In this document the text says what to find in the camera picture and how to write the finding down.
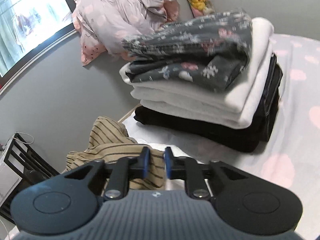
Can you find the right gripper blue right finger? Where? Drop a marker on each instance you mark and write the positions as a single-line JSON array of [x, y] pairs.
[[188, 170]]

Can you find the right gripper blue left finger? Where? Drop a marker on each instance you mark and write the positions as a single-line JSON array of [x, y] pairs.
[[120, 174]]

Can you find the brown striped trousers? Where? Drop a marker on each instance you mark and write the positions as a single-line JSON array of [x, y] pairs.
[[110, 141]]

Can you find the black folded garment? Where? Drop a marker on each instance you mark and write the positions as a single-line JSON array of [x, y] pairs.
[[254, 125]]

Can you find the white folded garment stack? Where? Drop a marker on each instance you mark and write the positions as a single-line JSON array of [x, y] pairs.
[[193, 102]]

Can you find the white black side table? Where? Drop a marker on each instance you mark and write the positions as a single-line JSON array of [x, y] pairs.
[[21, 167]]

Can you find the polka dot bed sheet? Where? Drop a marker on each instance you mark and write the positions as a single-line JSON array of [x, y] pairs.
[[291, 157]]

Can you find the dark floral folded garment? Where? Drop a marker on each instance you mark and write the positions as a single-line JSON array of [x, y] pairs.
[[209, 51]]

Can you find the crumpled pink grey duvet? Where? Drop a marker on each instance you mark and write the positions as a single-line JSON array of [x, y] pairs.
[[102, 24]]

